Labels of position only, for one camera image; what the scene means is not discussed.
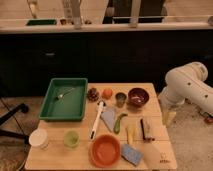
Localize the dark grape bunch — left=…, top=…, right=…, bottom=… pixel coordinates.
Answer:
left=87, top=88, right=99, bottom=102

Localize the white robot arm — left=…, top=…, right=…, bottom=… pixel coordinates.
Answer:
left=158, top=62, right=213, bottom=126

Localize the small green metal cup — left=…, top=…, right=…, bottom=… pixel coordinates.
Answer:
left=115, top=92, right=127, bottom=108

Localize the green plastic cup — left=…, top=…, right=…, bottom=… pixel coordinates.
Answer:
left=64, top=130, right=79, bottom=148

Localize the white plastic cup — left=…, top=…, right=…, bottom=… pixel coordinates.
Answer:
left=29, top=129, right=49, bottom=149

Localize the dark red bowl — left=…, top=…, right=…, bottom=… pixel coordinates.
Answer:
left=128, top=87, right=149, bottom=108

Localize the yellow corn cob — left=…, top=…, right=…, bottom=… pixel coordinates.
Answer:
left=126, top=125, right=135, bottom=145

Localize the blue sponge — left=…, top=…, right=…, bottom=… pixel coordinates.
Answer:
left=121, top=144, right=143, bottom=166

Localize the grey blue cloth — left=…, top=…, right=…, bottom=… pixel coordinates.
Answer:
left=101, top=107, right=115, bottom=132

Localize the orange fruit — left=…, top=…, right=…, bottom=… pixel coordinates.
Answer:
left=102, top=88, right=113, bottom=99

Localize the orange plastic bowl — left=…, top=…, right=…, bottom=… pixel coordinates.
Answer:
left=89, top=135, right=121, bottom=168

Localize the green plastic tray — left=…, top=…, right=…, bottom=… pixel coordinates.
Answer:
left=39, top=78, right=88, bottom=122

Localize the metal spoon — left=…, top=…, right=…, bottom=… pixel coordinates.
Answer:
left=56, top=88, right=75, bottom=100

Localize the black chair base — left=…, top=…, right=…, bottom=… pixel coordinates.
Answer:
left=0, top=96, right=31, bottom=146

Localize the green tray on shelf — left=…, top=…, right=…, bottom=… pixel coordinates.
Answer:
left=26, top=19, right=57, bottom=26

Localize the white handled brush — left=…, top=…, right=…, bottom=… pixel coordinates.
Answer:
left=90, top=101, right=104, bottom=140

